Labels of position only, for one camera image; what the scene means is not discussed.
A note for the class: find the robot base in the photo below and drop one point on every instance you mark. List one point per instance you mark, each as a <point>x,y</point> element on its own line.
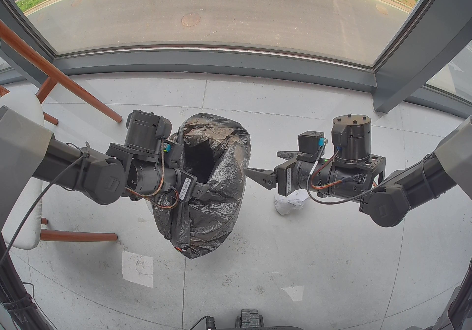
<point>250,319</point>

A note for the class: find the black plastic bag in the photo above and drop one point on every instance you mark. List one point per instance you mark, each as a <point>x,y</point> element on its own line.
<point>221,210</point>

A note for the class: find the crumpled white paper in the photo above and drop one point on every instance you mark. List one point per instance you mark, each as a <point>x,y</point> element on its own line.
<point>291,205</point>

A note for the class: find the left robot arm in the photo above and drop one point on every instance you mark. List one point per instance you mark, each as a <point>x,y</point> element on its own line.
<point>66,162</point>

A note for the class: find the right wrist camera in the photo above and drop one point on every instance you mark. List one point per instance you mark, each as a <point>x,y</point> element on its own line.
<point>309,144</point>

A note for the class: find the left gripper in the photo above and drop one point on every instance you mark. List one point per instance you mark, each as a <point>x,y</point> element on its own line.
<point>187,188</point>

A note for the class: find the white cushioned wooden chair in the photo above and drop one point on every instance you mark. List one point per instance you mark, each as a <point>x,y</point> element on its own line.
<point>22,206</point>

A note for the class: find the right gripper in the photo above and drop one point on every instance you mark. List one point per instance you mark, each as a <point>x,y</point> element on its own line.
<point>295,179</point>

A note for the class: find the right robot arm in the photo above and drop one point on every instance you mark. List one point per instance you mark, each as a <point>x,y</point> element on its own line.
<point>424,177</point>

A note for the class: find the window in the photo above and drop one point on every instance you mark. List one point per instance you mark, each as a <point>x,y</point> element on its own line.
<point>221,7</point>

